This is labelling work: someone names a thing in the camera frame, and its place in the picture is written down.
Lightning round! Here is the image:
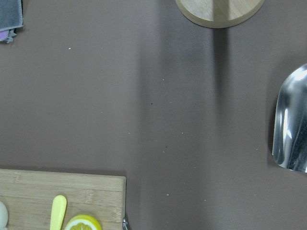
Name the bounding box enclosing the white steamed bun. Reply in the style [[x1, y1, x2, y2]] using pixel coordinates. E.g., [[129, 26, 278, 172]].
[[0, 201, 9, 230]]

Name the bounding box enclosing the wooden mug tree stand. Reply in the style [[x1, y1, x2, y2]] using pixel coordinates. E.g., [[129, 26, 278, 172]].
[[176, 0, 264, 28]]

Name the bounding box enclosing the lemon slice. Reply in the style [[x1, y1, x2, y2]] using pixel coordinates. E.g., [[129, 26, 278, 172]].
[[64, 214, 102, 230]]

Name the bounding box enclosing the metal scoop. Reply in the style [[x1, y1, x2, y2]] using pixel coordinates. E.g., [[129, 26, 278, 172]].
[[272, 64, 307, 173]]

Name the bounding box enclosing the bamboo cutting board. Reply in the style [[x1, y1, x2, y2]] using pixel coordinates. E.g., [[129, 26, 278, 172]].
[[0, 169, 126, 230]]

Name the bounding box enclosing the grey folded cloth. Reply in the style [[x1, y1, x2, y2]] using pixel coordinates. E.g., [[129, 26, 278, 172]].
[[0, 0, 24, 43]]

